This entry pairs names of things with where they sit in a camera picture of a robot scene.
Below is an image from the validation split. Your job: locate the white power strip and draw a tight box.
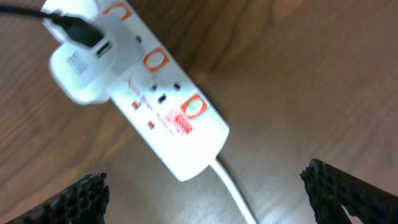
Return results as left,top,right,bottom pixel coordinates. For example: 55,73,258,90
42,0,229,182

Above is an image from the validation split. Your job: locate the black charging cable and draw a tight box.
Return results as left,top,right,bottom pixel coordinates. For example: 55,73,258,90
0,4,105,49

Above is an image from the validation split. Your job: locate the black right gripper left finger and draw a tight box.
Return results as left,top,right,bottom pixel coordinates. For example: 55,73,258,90
7,172,110,224

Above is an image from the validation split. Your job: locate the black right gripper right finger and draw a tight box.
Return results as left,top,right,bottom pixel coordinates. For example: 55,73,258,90
300,159,397,224

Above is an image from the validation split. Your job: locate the white charger plug adapter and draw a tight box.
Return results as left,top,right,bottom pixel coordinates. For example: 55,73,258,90
49,15,144,105

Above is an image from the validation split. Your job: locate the white power strip cord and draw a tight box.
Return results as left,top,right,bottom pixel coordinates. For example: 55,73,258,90
210,158,259,224

